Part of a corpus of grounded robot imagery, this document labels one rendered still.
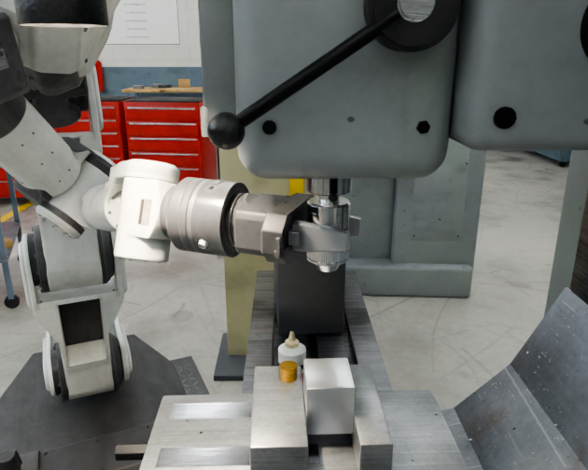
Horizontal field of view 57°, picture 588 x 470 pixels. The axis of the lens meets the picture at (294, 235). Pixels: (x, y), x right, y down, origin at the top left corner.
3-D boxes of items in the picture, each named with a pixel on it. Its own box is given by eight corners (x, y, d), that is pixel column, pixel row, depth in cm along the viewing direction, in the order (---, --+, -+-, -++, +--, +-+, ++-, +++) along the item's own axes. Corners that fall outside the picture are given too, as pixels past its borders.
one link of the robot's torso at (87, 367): (48, 372, 139) (16, 219, 112) (127, 355, 147) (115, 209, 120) (50, 421, 128) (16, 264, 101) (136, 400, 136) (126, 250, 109)
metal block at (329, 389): (305, 435, 59) (306, 388, 57) (302, 401, 65) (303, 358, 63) (353, 434, 59) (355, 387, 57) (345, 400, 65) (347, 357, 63)
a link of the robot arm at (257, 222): (281, 201, 53) (175, 190, 56) (280, 291, 56) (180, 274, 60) (318, 175, 64) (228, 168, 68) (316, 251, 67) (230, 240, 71)
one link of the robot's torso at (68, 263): (34, 283, 119) (-2, 63, 108) (116, 270, 126) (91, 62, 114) (31, 306, 105) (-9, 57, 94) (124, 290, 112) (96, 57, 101)
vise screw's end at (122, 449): (116, 463, 62) (114, 449, 62) (119, 453, 64) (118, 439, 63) (150, 463, 62) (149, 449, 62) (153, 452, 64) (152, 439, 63)
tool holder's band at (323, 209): (298, 208, 58) (298, 200, 58) (329, 200, 61) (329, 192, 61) (328, 218, 55) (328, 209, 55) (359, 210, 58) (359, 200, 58)
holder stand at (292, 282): (277, 336, 97) (276, 231, 91) (273, 286, 118) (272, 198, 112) (343, 333, 98) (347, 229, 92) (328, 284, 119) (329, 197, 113)
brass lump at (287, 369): (279, 383, 65) (279, 370, 64) (279, 373, 67) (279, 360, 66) (298, 382, 65) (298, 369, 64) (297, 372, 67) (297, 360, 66)
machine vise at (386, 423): (140, 534, 57) (130, 450, 54) (166, 438, 71) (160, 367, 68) (465, 525, 58) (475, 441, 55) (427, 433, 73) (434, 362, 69)
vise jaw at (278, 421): (250, 479, 55) (249, 448, 54) (255, 392, 70) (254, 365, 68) (308, 477, 56) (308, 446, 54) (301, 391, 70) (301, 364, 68)
